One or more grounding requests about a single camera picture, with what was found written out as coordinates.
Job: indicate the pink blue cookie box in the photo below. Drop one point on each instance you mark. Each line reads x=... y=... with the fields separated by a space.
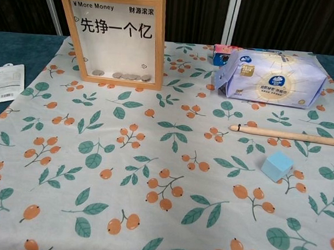
x=220 y=55

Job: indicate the white plastic package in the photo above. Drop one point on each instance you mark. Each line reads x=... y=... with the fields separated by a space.
x=5 y=86

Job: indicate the lavender tissue pack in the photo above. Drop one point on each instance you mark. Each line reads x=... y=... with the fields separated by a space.
x=274 y=81

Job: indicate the floral orange berry tablecloth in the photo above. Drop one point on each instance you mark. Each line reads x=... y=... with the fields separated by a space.
x=162 y=188

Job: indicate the wooden crochet hook stick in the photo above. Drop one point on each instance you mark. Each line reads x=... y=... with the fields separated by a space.
x=285 y=135

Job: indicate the light blue cube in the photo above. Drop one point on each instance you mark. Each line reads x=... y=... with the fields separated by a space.
x=275 y=165

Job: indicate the white frame post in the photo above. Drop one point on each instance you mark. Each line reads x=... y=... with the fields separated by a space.
x=51 y=3
x=231 y=20

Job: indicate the wooden frame money box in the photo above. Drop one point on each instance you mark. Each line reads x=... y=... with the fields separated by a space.
x=63 y=35

